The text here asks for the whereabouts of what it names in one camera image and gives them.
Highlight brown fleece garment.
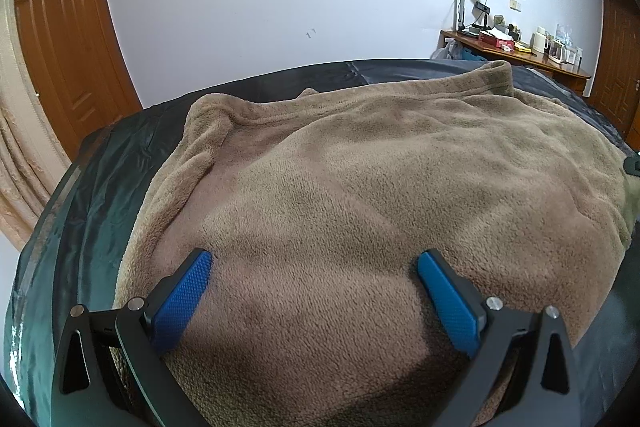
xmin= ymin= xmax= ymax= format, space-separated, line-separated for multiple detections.
xmin=114 ymin=62 xmax=639 ymax=426

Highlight brown wooden wardrobe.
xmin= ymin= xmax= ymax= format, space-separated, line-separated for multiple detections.
xmin=588 ymin=0 xmax=639 ymax=150

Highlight dark bed sheet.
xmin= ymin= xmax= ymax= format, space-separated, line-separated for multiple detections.
xmin=2 ymin=60 xmax=639 ymax=426

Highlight white kettle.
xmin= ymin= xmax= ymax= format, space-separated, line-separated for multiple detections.
xmin=532 ymin=26 xmax=548 ymax=54

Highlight red box on desk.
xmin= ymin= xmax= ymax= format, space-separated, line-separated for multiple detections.
xmin=478 ymin=30 xmax=515 ymax=52

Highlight wooden desk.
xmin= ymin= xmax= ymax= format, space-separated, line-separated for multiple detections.
xmin=439 ymin=30 xmax=591 ymax=96

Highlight beige curtain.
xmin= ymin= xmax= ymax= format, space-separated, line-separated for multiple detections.
xmin=0 ymin=0 xmax=70 ymax=249

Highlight brown wooden door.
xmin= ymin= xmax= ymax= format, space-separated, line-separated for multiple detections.
xmin=14 ymin=0 xmax=142 ymax=158

